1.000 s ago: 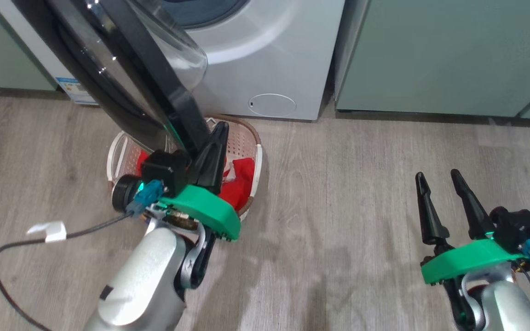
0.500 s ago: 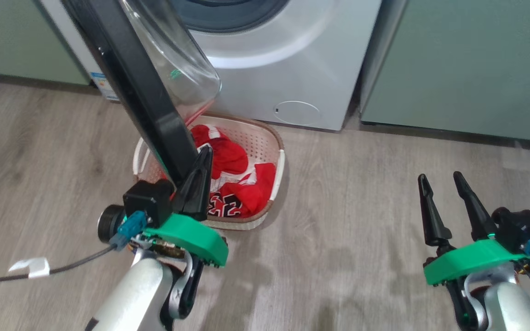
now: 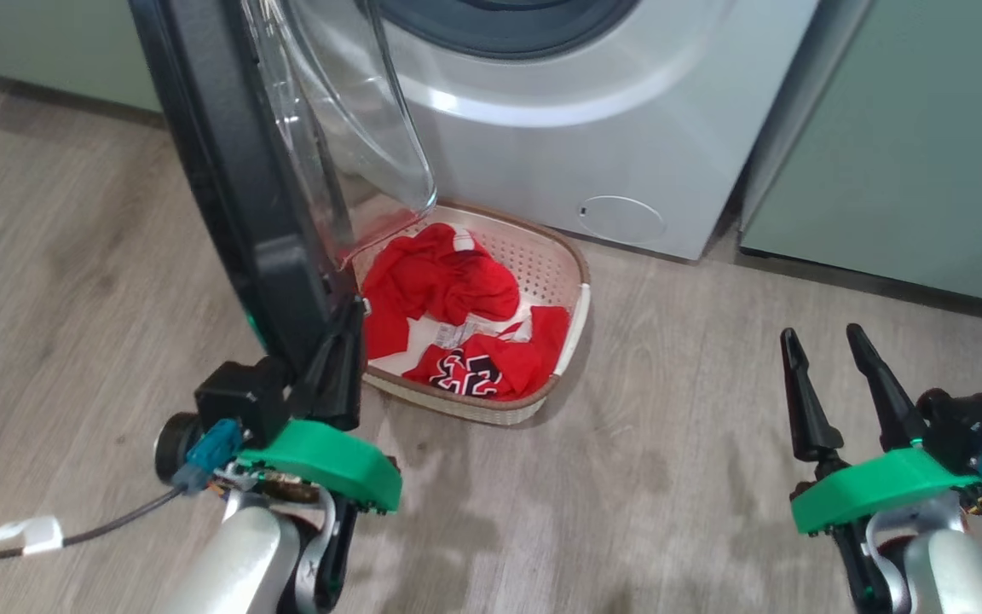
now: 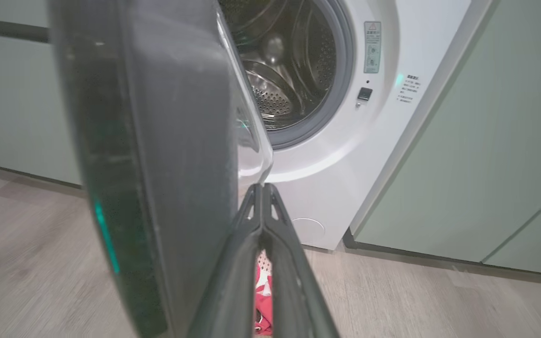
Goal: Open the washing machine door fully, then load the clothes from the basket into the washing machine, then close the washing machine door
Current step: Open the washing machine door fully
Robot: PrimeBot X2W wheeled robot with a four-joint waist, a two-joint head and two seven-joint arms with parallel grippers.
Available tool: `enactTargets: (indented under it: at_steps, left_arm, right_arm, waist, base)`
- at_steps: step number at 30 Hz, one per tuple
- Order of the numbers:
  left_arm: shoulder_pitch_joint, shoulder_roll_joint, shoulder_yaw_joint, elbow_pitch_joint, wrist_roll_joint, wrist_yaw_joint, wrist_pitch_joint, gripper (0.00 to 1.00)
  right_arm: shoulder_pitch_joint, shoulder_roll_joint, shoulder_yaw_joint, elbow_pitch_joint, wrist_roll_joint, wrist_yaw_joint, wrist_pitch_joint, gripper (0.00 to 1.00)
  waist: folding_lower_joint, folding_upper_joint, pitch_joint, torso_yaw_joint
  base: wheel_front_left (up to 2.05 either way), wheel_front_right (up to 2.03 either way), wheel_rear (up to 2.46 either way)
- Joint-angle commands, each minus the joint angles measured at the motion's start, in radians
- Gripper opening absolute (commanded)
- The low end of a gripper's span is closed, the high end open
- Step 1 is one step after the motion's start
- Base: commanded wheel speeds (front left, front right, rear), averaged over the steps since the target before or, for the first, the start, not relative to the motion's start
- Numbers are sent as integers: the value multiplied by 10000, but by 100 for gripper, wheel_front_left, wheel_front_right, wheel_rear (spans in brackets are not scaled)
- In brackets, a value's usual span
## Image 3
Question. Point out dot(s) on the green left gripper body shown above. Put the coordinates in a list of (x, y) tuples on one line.
[(329, 465)]

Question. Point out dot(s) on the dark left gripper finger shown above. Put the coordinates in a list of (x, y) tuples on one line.
[(346, 367), (310, 388)]

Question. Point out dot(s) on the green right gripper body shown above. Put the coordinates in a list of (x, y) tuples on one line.
[(883, 490)]

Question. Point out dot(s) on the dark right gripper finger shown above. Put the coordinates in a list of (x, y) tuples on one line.
[(883, 392), (806, 401)]

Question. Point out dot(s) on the plain red garment white collar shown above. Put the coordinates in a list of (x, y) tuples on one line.
[(440, 281)]

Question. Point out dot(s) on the red jersey with black print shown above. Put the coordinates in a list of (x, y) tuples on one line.
[(499, 362)]

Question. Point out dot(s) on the washing machine door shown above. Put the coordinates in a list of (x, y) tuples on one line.
[(235, 170)]

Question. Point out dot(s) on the white front-load washing machine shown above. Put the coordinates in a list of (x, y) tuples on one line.
[(610, 136)]

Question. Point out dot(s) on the grey rubber door gasket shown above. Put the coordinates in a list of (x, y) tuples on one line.
[(508, 34)]

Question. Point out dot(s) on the grey-green cabinet panel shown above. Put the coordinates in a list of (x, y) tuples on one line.
[(39, 43)]

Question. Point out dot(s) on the printed sticker in basket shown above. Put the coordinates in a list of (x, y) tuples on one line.
[(450, 336)]

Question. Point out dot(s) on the cream perforated laundry basket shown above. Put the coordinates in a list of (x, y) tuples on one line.
[(542, 264)]

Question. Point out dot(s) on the tall pale green cabinet panel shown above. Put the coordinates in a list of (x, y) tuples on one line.
[(909, 145)]

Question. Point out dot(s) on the round white filter cover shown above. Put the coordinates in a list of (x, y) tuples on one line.
[(623, 218)]

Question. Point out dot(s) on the white tape tag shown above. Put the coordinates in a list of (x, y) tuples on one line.
[(29, 535)]

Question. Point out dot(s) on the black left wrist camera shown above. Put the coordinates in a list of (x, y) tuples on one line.
[(235, 396)]

